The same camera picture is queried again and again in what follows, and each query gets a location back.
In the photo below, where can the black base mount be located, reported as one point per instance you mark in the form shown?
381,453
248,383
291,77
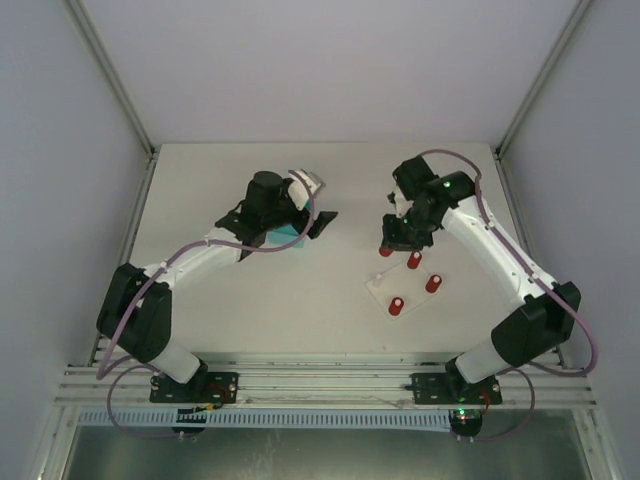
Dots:
449,387
205,387

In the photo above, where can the red large spring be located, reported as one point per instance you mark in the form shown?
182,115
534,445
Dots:
433,284

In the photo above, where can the white peg base plate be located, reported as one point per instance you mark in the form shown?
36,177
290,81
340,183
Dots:
399,290

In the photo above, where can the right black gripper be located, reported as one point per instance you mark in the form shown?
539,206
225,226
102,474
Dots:
400,235

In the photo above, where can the light blue cable duct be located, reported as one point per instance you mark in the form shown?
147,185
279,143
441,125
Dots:
147,417

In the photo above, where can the right aluminium corner post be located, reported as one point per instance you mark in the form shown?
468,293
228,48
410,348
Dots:
566,35

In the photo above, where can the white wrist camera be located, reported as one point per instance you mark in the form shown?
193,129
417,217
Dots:
401,204
304,187

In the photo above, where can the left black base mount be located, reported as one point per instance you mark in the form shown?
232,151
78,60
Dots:
205,387

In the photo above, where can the aluminium corner post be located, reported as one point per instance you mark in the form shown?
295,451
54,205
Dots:
90,36
566,35

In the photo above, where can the left aluminium corner post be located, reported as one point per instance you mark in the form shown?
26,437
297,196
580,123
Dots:
90,36

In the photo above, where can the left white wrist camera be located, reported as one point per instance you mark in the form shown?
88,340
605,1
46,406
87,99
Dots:
304,187

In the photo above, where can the teal plastic bin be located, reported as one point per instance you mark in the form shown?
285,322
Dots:
280,239

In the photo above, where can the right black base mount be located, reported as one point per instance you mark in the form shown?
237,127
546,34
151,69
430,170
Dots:
449,387

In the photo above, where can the aluminium rail frame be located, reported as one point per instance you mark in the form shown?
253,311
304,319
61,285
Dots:
350,381

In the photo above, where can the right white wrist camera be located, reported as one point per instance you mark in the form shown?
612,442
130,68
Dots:
401,204

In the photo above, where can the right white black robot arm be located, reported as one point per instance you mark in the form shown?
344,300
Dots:
542,311

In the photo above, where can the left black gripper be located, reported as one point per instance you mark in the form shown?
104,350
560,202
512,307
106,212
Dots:
304,220

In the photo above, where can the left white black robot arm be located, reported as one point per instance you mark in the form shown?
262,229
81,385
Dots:
136,315

